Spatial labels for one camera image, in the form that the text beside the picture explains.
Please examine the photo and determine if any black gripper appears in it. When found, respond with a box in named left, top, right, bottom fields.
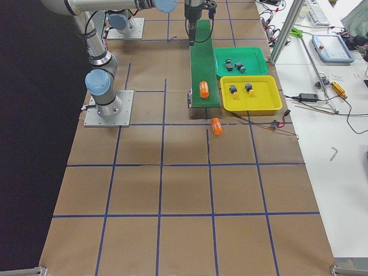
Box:
left=184, top=2, right=203, bottom=46

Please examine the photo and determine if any green push button switch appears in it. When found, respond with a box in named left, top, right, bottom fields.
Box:
left=235, top=62, right=246, bottom=74

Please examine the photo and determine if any yellow push button switch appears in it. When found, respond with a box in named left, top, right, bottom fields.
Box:
left=229, top=85, right=238, bottom=98

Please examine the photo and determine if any green conveyor belt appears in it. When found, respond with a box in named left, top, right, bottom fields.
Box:
left=187, top=20, right=220, bottom=108

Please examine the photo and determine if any green plastic tray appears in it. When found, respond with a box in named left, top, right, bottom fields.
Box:
left=213, top=47, right=269, bottom=77

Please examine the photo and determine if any yellow plastic tray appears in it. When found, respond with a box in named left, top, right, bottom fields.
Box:
left=220, top=75, right=282, bottom=116

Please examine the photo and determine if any white keyboard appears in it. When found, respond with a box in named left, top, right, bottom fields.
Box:
left=305, top=1, right=331, bottom=28

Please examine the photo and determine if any black power adapter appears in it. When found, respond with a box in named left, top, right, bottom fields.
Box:
left=298, top=93, right=320, bottom=102

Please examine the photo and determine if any teach pendant tablet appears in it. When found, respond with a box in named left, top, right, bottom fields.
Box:
left=312, top=34, right=354, bottom=63

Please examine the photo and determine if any gold resistor block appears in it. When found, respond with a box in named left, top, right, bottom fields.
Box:
left=331, top=82, right=347, bottom=99

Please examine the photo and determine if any metal allen key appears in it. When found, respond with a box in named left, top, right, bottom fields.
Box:
left=330, top=147, right=339, bottom=161

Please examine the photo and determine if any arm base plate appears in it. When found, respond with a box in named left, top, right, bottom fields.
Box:
left=83, top=90, right=134, bottom=127
left=107, top=15, right=145, bottom=40

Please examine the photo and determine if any green handled reacher tool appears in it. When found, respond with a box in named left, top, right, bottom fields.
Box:
left=290, top=27, right=339, bottom=114

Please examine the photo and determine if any aluminium frame post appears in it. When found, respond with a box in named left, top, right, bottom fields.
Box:
left=269, top=0, right=304, bottom=65

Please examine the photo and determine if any small circuit board with wires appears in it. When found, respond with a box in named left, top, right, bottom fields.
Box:
left=270, top=120, right=283, bottom=129

